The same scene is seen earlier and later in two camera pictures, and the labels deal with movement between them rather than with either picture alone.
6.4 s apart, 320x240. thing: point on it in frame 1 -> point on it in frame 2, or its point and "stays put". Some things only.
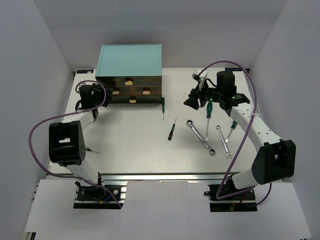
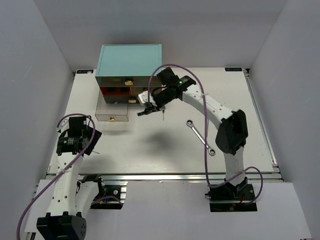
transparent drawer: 135,99 stays put
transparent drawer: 130,81 stays put
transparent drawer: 145,90 stays put
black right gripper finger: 192,100 -> 148,110
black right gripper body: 211,94 -> 163,98
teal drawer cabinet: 133,72 stays put
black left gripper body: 99,95 -> 96,137
